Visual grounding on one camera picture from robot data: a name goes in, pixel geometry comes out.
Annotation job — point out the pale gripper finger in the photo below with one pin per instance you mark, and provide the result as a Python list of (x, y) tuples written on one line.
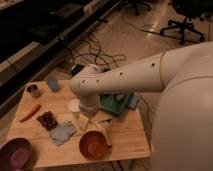
[(83, 122), (102, 129)]

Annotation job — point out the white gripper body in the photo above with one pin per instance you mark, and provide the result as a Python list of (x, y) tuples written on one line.
[(86, 107)]

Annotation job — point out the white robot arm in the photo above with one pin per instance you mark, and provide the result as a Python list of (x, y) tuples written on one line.
[(182, 133)]

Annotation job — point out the red bowl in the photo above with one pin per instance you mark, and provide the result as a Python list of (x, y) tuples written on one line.
[(93, 145)]

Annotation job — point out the grey-blue towel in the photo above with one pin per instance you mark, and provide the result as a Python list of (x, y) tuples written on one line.
[(62, 133)]

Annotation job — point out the purple bowl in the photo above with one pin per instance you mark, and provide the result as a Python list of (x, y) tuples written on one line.
[(15, 154)]

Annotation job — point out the green tray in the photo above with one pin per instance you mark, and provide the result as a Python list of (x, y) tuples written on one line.
[(113, 107)]

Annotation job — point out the round object in tray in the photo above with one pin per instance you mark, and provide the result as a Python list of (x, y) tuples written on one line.
[(119, 97)]

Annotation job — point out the blue cloth by tray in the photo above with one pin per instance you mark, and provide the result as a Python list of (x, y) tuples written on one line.
[(133, 102)]

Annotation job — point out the orange carrot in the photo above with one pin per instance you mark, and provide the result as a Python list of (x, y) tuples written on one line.
[(33, 111)]

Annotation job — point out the metal can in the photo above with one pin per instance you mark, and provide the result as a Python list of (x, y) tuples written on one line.
[(33, 90)]

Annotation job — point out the dark shelf unit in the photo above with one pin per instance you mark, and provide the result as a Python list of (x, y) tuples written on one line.
[(33, 31)]

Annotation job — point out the black office chair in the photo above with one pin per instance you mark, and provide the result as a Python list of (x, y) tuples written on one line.
[(190, 9), (134, 3)]

